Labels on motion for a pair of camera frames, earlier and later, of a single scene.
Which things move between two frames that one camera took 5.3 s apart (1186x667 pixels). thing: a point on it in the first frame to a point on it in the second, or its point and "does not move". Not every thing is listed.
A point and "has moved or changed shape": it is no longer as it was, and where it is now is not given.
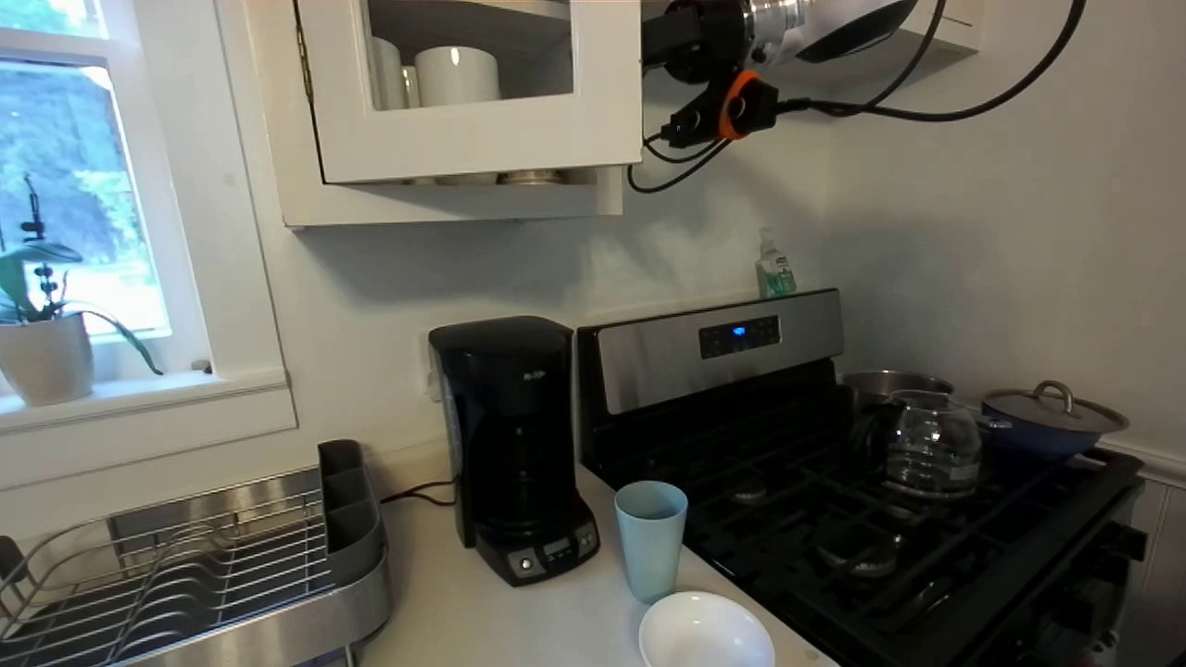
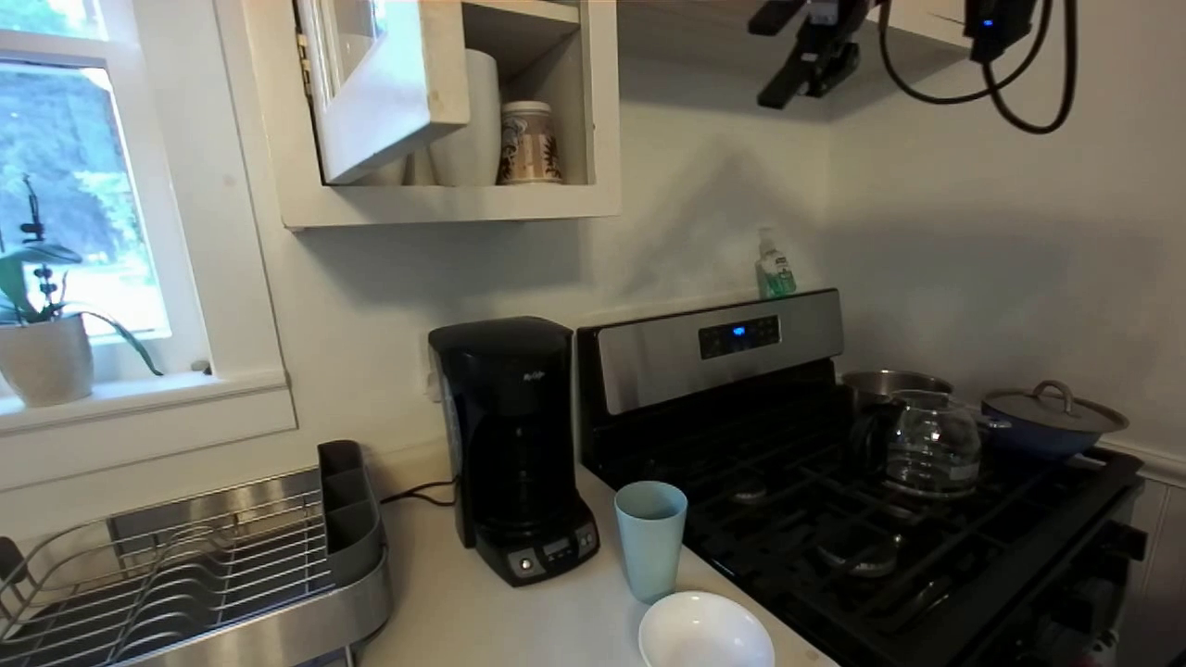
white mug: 450,77 to 468,154
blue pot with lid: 1047,425 does not move
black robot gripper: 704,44 to 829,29
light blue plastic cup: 655,533 does not move
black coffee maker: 508,402 does not move
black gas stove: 739,425 does not move
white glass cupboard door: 473,88 has moved or changed shape
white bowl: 700,633 does not move
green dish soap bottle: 776,275 does not move
